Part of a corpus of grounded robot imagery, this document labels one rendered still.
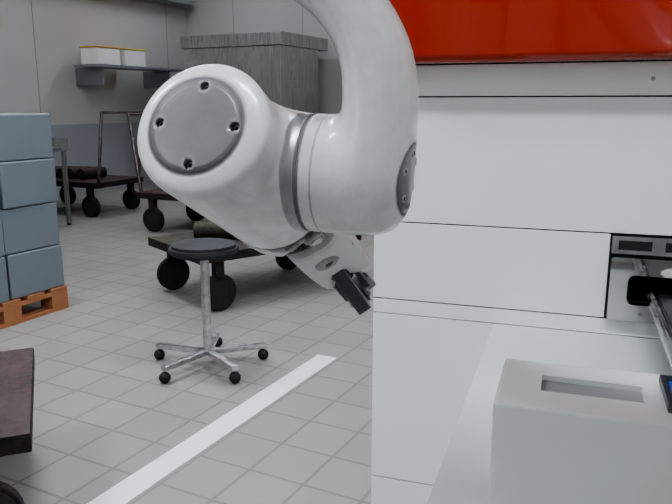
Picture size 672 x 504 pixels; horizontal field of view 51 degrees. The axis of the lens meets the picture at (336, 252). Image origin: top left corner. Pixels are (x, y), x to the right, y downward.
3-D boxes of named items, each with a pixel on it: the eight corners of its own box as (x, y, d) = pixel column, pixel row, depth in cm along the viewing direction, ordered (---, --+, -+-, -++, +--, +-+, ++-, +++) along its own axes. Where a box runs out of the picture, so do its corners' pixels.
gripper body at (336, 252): (356, 227, 52) (384, 260, 63) (290, 127, 56) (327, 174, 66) (274, 283, 53) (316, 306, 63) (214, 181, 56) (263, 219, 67)
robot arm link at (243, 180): (346, 146, 52) (232, 139, 54) (290, 58, 39) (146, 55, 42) (328, 256, 50) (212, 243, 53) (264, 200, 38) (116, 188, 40)
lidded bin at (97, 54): (103, 66, 916) (102, 48, 912) (122, 65, 902) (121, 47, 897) (80, 64, 882) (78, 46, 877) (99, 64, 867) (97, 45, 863)
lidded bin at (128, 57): (128, 67, 957) (127, 50, 952) (147, 67, 942) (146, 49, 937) (107, 66, 922) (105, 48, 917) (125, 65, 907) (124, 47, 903)
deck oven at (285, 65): (328, 186, 998) (328, 38, 955) (283, 196, 892) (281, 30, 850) (237, 181, 1069) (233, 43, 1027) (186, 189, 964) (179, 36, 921)
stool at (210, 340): (204, 340, 350) (200, 229, 338) (286, 362, 319) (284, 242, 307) (120, 371, 309) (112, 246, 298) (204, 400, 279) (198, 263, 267)
